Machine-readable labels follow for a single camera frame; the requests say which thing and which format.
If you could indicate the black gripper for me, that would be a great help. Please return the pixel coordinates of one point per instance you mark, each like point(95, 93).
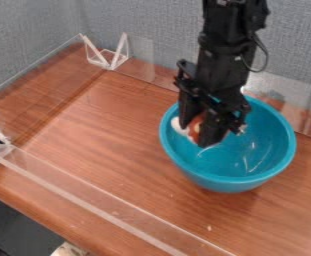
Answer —
point(209, 87)

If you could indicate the toy mushroom brown cap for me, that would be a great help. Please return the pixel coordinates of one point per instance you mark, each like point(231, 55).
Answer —
point(191, 131)

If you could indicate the blue plastic bowl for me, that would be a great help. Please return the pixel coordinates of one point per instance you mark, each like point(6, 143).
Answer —
point(243, 161)

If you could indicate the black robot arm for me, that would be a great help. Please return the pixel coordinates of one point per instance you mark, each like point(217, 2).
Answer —
point(229, 36)

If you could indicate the clear acrylic back barrier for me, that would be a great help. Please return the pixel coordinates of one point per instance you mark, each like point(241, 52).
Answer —
point(153, 64)

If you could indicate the clear acrylic barrier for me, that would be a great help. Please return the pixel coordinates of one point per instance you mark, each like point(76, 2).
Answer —
point(153, 64)
point(67, 192)

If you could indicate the clear acrylic front barrier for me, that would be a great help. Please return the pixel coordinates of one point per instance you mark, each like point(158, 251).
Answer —
point(67, 192)

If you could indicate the clear acrylic corner bracket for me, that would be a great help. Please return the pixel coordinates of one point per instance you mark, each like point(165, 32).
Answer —
point(104, 58)

